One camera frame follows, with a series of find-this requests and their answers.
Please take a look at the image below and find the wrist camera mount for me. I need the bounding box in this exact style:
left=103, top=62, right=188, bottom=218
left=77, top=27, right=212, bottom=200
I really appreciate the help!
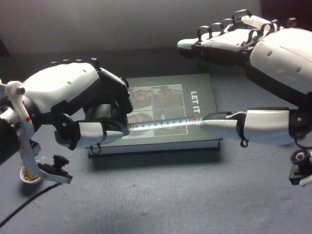
left=289, top=150, right=312, bottom=188
left=6, top=80, right=74, bottom=185

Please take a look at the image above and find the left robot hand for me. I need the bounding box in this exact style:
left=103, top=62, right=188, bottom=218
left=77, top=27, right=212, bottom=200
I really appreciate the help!
left=21, top=58, right=134, bottom=151

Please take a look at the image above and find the black camera cable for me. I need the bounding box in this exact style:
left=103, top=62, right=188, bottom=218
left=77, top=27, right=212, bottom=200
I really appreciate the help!
left=0, top=182, right=61, bottom=221

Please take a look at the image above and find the white measuring tape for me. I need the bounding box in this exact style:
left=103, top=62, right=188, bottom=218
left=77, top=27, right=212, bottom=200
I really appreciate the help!
left=85, top=104, right=202, bottom=137

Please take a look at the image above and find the small white soup bowl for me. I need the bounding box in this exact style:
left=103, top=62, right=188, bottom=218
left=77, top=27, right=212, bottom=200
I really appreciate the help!
left=19, top=156, right=44, bottom=184

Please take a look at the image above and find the grey table cloth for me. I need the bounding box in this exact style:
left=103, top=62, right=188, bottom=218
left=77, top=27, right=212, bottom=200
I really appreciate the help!
left=0, top=43, right=312, bottom=234

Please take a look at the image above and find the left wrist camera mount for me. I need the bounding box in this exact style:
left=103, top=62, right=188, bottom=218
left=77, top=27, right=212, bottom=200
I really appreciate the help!
left=6, top=80, right=74, bottom=185

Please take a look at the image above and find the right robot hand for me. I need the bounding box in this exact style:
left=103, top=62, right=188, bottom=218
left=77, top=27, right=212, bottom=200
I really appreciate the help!
left=177, top=9, right=312, bottom=148

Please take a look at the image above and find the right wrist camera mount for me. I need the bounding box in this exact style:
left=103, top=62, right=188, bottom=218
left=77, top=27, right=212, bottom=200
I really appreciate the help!
left=289, top=150, right=312, bottom=188

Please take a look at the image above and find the black Beatles book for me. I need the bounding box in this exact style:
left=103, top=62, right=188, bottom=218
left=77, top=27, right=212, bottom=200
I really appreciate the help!
left=84, top=73, right=224, bottom=158

